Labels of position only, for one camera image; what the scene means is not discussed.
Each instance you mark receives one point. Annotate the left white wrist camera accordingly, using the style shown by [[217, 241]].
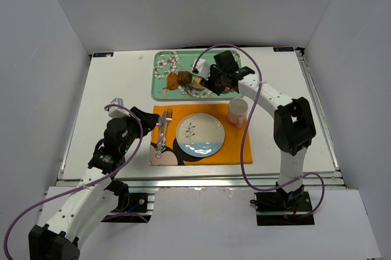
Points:
[[117, 110]]

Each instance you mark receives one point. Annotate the silver fork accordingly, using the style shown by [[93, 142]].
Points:
[[168, 122]]

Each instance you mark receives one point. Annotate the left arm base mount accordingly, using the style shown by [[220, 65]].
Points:
[[132, 208]]

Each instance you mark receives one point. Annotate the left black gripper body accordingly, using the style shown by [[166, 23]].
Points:
[[142, 119]]

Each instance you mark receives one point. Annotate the orange glazed bread roll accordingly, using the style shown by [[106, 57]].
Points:
[[172, 81]]

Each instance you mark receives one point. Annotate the orange cartoon placemat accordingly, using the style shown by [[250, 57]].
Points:
[[172, 155]]

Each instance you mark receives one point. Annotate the cream and blue plate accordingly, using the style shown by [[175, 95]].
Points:
[[200, 135]]

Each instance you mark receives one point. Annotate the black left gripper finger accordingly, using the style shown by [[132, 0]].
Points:
[[148, 120], [148, 127]]

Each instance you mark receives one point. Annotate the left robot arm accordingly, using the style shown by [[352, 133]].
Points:
[[98, 192]]

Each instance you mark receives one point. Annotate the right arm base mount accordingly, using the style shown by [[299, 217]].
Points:
[[270, 211]]

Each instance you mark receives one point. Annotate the green floral serving tray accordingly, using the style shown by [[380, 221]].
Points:
[[169, 61]]

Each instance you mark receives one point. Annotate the dark brown croissant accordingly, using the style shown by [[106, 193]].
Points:
[[184, 77]]

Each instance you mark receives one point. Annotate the metal serving tongs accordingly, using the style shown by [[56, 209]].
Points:
[[192, 84]]

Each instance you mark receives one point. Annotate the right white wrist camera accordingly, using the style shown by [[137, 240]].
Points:
[[201, 68]]

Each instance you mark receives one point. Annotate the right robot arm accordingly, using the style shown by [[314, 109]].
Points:
[[293, 130]]

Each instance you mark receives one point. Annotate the small round yellow bun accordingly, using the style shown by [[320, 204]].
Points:
[[198, 83]]

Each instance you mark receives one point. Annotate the sliced seeded bread loaf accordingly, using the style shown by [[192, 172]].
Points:
[[230, 90]]

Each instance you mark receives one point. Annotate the silver spoon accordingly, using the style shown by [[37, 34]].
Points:
[[159, 146]]

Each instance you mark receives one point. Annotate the pink mug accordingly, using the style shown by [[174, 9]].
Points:
[[237, 111]]

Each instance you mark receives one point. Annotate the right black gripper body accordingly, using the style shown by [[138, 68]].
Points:
[[212, 80]]

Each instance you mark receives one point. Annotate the aluminium table frame rail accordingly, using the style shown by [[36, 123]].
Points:
[[128, 75]]

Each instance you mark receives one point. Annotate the silver table knife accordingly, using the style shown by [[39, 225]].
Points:
[[162, 124]]

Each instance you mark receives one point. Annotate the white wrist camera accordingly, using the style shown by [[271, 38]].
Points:
[[117, 110], [201, 68]]

